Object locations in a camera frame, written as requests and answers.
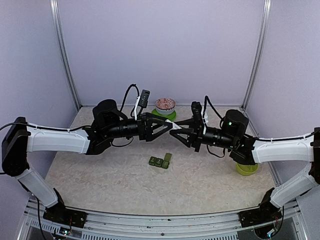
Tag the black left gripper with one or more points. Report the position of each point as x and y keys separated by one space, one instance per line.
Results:
x=147 y=134

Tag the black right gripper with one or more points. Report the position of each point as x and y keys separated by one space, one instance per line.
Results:
x=197 y=131

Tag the small white pill bottle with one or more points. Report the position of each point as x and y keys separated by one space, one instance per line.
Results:
x=174 y=126

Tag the green pill organizer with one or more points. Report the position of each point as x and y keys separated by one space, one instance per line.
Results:
x=161 y=162

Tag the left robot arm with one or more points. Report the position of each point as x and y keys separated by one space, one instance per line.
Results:
x=109 y=123

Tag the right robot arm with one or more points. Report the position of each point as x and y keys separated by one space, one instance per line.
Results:
x=247 y=150

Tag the green plate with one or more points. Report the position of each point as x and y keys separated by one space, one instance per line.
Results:
x=171 y=116

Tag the red patterned white bowl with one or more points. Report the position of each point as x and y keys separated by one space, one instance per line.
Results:
x=165 y=106

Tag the lime green bowl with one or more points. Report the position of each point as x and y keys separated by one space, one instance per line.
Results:
x=246 y=170

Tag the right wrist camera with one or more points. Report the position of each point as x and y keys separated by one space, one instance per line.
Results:
x=199 y=116

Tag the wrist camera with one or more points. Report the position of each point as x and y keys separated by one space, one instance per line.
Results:
x=199 y=116
x=142 y=102

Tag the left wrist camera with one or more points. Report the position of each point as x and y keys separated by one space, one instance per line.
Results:
x=142 y=102

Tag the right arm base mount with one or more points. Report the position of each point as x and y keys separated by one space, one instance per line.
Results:
x=266 y=212

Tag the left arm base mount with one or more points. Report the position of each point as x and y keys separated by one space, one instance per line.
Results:
x=65 y=216

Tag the front aluminium rail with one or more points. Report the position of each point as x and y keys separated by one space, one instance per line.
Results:
x=113 y=226

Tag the right aluminium frame post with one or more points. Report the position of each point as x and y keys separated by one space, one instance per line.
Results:
x=267 y=5

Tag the aluminium frame post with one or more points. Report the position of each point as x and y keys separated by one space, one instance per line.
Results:
x=54 y=5
x=267 y=5

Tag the left aluminium frame post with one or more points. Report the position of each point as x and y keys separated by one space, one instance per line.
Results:
x=54 y=5

